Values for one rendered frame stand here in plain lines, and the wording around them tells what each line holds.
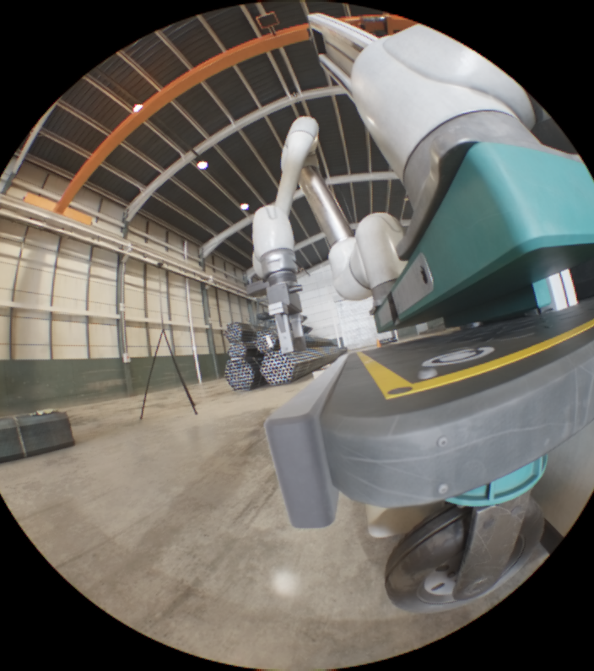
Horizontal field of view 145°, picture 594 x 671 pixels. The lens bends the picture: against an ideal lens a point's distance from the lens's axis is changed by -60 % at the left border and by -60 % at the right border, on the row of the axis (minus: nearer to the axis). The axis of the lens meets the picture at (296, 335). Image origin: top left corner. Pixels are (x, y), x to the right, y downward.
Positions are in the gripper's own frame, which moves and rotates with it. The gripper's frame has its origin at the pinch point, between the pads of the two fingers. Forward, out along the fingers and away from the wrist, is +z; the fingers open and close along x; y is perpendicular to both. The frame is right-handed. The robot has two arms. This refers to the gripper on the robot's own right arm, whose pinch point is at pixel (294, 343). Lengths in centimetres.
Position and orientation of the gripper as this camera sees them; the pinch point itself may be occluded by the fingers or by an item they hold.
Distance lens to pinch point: 56.0
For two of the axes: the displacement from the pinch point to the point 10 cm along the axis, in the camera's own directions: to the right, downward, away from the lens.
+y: 9.5, -2.1, -2.2
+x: 2.4, 0.5, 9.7
